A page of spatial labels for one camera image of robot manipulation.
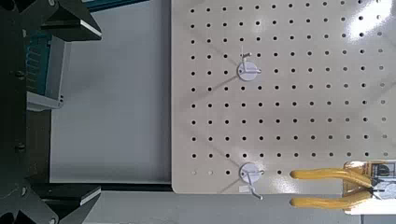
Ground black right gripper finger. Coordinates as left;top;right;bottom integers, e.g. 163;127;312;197
31;183;103;224
40;0;103;42

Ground pliers packaging card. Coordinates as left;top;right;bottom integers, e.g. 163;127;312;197
342;160;396;216

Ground white round pegboard hook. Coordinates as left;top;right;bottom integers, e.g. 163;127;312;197
236;46;262;82
238;161;265;201

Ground beige metal pegboard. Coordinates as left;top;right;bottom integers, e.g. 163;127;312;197
170;0;396;195

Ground yellow handled pliers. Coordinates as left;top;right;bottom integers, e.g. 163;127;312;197
289;167;396;210

